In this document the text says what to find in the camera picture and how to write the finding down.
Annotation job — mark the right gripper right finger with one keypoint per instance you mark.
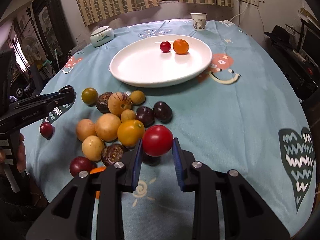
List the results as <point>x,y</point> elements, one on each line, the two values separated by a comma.
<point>245,214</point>

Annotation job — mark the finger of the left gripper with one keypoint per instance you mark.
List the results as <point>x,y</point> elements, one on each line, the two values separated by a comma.
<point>42,107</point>
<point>47,98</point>

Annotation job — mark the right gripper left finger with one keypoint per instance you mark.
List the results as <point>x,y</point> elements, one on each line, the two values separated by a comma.
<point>70,214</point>

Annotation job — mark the green yellow tomato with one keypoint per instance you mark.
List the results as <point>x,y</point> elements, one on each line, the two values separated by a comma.
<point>89,96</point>

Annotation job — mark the striped pepino melon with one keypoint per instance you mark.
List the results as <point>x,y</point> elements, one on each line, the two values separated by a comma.
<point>119,102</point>

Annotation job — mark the large peach apricot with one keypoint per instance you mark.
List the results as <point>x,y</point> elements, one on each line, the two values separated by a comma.
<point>107,126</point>

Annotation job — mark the orange tangerine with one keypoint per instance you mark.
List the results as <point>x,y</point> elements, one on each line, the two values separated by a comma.
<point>180,46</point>
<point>97,170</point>

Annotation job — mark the pale yellow apricot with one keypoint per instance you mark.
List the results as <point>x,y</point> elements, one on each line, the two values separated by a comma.
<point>92,147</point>

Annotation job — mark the small olive yellow fruit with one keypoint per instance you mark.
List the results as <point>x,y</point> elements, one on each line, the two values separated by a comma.
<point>137,97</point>

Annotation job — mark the large red tomato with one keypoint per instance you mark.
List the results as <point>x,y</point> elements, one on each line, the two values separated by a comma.
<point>157,140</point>

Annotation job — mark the small red cherry tomato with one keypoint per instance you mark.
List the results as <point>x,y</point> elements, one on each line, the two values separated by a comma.
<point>165,46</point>

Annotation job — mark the dark red plum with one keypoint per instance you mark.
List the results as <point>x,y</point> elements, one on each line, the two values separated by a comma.
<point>79,164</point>

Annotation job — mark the small yellow loquat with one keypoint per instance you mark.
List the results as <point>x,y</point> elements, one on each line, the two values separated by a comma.
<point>127,115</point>

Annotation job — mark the person's left hand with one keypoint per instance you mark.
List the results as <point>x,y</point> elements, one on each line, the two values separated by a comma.
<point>20,155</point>

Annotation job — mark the dark wooden cabinet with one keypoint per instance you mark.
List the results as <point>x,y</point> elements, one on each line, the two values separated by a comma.
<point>53,29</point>

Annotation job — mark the standing electric fan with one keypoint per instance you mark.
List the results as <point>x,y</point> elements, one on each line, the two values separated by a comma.
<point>30,49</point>

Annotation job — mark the white ceramic lidded jar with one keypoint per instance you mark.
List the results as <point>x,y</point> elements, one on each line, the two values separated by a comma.
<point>101,36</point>

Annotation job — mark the white round plate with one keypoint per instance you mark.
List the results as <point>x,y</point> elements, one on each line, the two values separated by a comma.
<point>143,64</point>

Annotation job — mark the light blue patterned tablecloth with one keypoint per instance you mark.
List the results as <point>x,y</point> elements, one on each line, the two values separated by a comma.
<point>256,126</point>

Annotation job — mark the white paper cup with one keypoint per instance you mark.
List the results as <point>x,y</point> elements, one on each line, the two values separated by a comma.
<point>199,21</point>

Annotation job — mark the black computer monitor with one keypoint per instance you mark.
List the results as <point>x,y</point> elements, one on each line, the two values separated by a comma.
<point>310,41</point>

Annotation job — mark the black hat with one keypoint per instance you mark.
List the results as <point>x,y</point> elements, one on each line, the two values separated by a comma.
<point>279,34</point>

